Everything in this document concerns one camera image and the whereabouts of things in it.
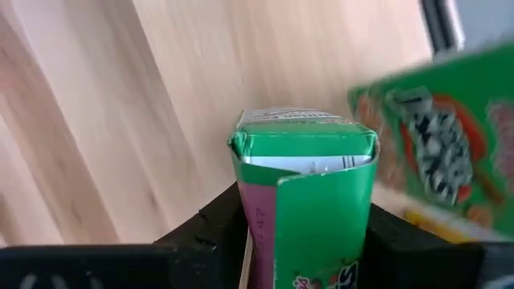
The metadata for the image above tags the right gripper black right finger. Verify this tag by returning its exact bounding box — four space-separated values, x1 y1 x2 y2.
361 202 514 289

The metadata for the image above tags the green mini cereal box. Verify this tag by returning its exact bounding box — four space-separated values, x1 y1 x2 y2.
227 107 381 289
347 42 514 242

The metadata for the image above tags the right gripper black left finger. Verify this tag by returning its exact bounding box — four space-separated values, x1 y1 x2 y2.
0 182 249 289

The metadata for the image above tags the black aluminium table frame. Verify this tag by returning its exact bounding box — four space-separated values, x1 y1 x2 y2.
419 0 467 54

